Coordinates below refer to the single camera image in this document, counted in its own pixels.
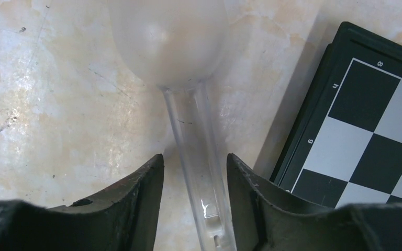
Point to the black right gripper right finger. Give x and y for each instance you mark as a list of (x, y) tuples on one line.
[(267, 217)]

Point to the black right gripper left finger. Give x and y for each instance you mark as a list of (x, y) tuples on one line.
[(122, 216)]

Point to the clear plastic scoop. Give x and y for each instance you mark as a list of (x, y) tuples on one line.
[(177, 46)]

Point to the black white chessboard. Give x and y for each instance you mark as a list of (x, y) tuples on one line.
[(346, 142)]

